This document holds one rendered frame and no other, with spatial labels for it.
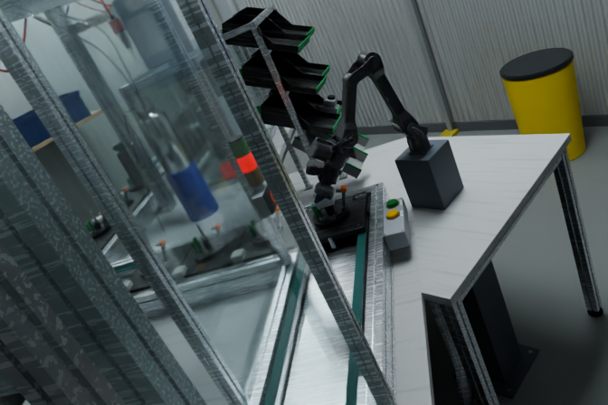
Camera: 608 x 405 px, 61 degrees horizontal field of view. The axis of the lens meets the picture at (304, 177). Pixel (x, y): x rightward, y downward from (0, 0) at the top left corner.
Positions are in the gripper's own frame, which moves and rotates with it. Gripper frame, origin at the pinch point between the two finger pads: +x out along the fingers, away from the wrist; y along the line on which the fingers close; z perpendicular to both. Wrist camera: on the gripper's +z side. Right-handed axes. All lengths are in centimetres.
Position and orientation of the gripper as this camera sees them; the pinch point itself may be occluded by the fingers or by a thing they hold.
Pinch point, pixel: (320, 191)
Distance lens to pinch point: 178.0
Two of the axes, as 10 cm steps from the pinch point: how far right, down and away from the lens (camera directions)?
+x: -4.1, 7.8, 4.8
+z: -9.0, -4.2, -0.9
